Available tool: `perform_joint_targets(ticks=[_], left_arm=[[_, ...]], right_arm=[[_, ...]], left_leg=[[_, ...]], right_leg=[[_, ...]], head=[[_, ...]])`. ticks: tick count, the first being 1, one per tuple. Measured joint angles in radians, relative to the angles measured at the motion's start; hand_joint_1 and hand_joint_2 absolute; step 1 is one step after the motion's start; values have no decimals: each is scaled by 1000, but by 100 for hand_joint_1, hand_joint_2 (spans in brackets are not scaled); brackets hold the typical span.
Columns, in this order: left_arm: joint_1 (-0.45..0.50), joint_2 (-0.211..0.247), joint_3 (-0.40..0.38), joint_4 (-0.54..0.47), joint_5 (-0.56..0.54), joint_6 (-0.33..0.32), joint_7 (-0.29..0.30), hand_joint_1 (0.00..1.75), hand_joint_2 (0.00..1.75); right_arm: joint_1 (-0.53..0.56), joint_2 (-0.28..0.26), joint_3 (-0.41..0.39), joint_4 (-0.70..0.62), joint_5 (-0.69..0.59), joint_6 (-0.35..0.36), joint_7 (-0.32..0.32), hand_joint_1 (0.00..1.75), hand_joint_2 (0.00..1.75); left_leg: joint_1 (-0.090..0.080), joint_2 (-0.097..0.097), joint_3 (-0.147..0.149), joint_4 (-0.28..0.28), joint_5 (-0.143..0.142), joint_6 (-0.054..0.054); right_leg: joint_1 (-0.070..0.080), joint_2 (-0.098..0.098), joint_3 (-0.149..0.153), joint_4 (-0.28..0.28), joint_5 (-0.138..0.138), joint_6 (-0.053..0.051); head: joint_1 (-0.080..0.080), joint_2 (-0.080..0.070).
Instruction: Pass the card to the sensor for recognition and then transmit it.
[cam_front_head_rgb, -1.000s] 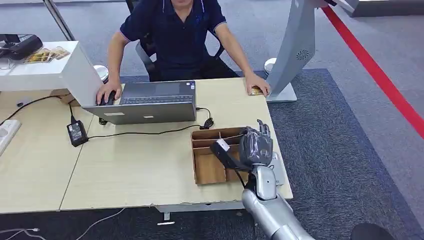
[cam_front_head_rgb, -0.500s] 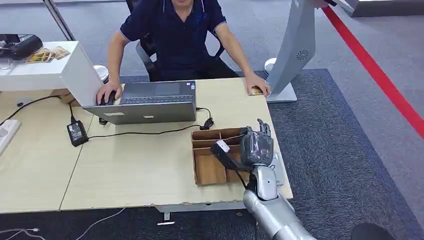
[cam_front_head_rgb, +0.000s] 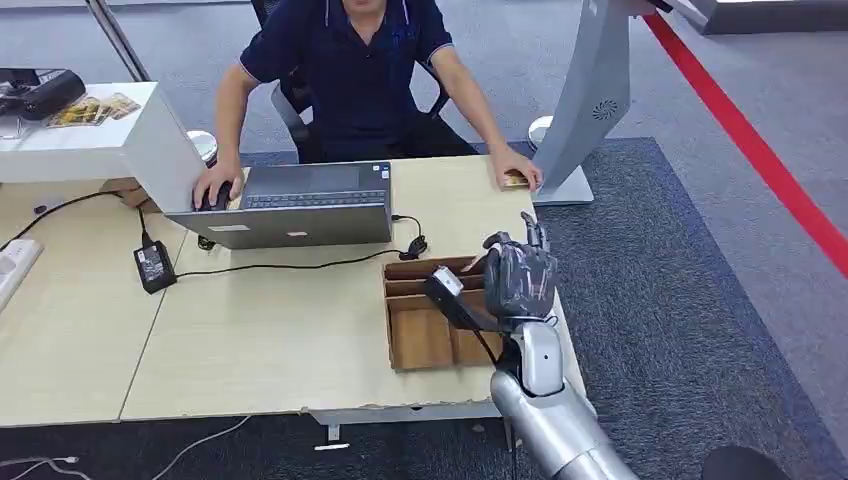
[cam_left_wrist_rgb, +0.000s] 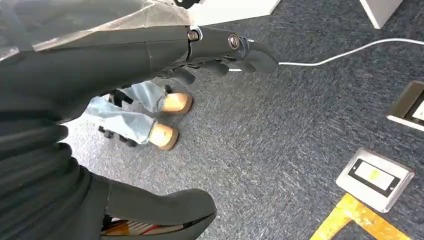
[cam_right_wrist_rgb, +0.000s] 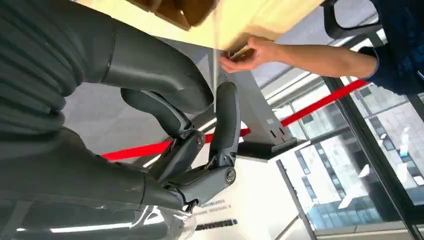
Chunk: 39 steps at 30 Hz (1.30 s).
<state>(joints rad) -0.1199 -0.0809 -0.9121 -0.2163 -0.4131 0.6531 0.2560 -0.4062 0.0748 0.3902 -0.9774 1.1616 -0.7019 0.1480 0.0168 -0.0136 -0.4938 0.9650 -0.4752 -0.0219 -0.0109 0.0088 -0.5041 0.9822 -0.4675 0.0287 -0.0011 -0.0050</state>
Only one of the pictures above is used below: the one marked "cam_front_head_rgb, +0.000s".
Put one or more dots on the person's left hand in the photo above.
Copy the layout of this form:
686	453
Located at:
513	162

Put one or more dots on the person's right hand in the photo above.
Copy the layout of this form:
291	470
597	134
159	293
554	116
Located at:
215	177

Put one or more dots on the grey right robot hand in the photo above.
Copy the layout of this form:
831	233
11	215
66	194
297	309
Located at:
520	281

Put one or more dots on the printed card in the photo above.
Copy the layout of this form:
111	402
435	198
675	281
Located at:
515	179
474	264

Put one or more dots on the black computer mouse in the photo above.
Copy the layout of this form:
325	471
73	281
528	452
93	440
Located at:
222	197

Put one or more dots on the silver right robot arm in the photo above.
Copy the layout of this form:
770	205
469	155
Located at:
556	424

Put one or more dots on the round white base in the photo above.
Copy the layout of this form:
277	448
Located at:
204	146
538	131

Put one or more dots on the brown cardboard piece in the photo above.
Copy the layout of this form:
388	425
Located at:
136	197

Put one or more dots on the grey laptop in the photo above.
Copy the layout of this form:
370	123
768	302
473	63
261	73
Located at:
298	225

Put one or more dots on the black office chair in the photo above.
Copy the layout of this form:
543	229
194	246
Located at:
291	112

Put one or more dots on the black power adapter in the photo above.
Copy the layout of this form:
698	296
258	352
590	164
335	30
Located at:
154	266

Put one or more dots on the white kiosk stand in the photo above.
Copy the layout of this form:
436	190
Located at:
590	79

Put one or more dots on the wooden compartment box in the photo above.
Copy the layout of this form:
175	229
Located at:
417	338

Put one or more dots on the white box-shaped stand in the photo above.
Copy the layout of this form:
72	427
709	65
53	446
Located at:
99	159

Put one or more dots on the printed leaflet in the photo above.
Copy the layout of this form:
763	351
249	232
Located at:
93	109

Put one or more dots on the dark grey rug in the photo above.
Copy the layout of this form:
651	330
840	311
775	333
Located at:
662	298

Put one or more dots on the dark grey pole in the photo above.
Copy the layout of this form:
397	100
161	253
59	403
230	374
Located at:
119	41

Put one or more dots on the person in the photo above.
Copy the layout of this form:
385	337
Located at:
358	79

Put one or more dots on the black device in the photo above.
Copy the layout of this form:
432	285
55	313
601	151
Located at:
50	93

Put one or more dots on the white power strip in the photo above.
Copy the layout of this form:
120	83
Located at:
14	265

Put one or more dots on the red floor tape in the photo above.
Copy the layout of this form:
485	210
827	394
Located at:
748	142

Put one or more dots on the black robot foot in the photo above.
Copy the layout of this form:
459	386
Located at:
742	465

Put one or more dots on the grey platform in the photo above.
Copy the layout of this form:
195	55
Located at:
762	16

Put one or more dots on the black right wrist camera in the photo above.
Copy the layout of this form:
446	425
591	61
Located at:
457	301

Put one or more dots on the grey desk frame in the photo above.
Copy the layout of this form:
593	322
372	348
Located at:
397	412

